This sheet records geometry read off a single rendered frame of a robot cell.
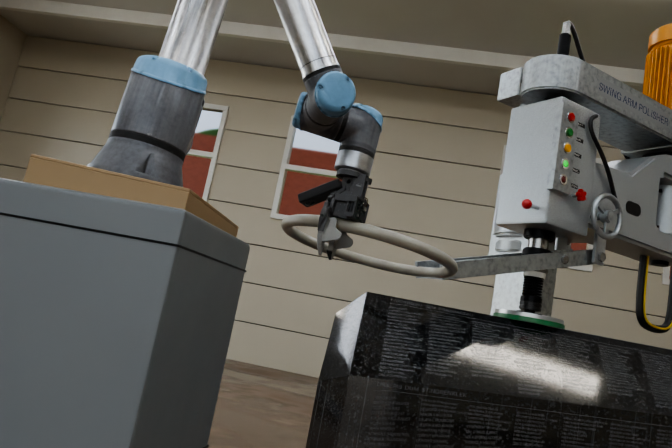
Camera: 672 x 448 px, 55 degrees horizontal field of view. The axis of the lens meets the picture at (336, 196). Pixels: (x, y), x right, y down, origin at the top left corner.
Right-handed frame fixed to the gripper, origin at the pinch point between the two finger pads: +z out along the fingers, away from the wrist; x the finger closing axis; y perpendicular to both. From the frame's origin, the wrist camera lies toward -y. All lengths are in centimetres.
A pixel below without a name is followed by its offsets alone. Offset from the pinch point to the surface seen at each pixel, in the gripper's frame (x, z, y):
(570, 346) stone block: 73, 4, 47
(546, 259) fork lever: 73, -21, 36
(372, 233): 1.3, -6.4, 10.8
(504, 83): 153, -123, -15
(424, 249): 10.5, -6.3, 20.7
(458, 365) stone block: 49, 17, 23
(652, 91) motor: 121, -104, 55
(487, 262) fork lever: 52, -14, 24
